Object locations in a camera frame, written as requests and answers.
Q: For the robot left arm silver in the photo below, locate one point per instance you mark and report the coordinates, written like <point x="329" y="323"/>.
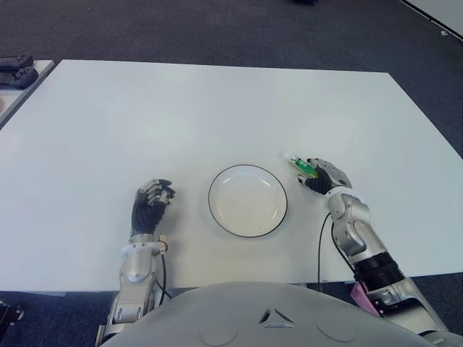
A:
<point x="135" y="267"/>

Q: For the robot right hand black silver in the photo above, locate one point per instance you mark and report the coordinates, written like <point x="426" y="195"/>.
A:
<point x="332" y="175"/>

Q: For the white neighbouring table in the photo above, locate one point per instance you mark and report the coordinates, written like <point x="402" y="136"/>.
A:
<point x="441" y="14"/>

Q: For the robot left hand black silver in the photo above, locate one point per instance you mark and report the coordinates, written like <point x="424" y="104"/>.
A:
<point x="144" y="217"/>

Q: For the black wheeled base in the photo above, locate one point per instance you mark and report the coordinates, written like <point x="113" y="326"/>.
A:
<point x="9" y="314"/>

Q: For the black game controller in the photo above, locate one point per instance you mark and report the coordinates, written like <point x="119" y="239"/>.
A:
<point x="20" y="77"/>
<point x="16" y="60"/>

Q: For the pink cardboard box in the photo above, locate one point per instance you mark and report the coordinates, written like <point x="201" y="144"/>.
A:
<point x="363" y="298"/>

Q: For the grey robot torso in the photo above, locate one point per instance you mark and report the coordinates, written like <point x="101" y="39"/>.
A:
<point x="253" y="318"/>

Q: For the white plate black rim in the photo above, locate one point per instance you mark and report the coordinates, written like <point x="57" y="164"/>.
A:
<point x="247" y="202"/>

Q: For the robot right arm silver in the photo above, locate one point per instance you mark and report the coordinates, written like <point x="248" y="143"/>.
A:
<point x="358" y="231"/>

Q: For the grey side table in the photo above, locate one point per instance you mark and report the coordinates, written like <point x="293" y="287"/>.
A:
<point x="25" y="94"/>

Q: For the green white toothpaste tube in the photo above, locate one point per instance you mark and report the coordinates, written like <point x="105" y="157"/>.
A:
<point x="298" y="164"/>

